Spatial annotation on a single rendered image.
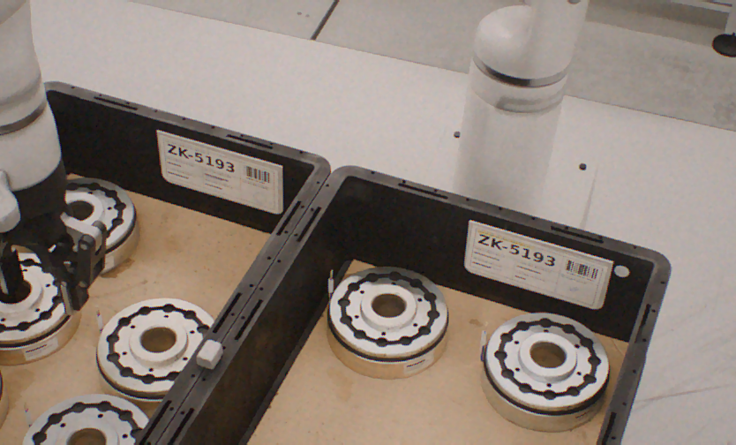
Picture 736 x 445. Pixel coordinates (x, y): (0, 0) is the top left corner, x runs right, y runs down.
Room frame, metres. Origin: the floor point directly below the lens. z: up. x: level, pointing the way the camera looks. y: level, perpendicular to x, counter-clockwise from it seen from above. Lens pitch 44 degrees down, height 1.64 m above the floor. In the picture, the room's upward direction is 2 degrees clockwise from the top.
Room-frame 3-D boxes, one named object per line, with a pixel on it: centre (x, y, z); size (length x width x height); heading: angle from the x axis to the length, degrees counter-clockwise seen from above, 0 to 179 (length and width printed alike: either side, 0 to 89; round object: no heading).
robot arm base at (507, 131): (0.94, -0.14, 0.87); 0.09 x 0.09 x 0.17; 67
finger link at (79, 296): (0.69, 0.23, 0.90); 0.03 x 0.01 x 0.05; 69
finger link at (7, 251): (0.72, 0.31, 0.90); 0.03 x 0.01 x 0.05; 69
